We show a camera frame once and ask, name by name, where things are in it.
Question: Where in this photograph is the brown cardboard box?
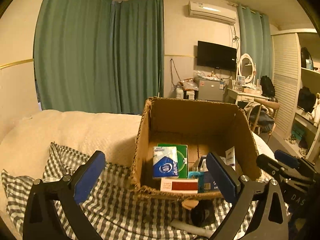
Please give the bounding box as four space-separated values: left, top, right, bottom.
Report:
131 97 261 200

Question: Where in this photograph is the white dressing table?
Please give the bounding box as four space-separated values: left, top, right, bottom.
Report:
223 88 269 105

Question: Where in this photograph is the white purple tube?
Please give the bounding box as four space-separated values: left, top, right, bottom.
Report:
225 146 236 170

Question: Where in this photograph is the cream quilted blanket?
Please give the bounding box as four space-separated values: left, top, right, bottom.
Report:
0 109 276 240

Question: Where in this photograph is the red white cigarette box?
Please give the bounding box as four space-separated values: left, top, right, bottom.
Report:
160 178 199 194

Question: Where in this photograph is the black square object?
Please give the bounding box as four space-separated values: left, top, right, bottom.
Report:
190 200 216 227

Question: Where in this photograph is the green cigarette box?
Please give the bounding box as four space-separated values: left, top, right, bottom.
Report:
157 143 189 179

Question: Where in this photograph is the blue white tissue pack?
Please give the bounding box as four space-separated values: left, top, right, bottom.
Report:
152 146 179 179

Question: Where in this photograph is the black wall television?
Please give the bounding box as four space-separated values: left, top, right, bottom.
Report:
197 41 237 72

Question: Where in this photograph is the black backpack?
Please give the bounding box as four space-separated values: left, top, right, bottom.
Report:
260 75 275 98

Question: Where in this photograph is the grey checked cloth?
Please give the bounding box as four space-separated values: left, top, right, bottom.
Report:
1 142 257 239

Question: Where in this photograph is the right green curtain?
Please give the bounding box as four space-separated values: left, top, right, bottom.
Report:
237 5 273 79

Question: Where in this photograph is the wooden chair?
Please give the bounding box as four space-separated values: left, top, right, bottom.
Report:
244 98 280 142

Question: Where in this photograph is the white louvered wardrobe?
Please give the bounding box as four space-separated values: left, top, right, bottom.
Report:
272 29 319 163

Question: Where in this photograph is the white cylinder bottle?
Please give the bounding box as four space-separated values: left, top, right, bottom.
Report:
170 219 214 238

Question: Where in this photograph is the white air conditioner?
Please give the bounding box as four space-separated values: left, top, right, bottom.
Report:
189 1 237 25

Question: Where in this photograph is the grey mini fridge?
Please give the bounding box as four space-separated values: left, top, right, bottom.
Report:
195 77 225 102

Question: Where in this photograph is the white oval vanity mirror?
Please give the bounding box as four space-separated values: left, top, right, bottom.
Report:
236 53 256 85

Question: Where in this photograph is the large green curtain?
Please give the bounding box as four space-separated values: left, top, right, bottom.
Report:
34 0 164 114

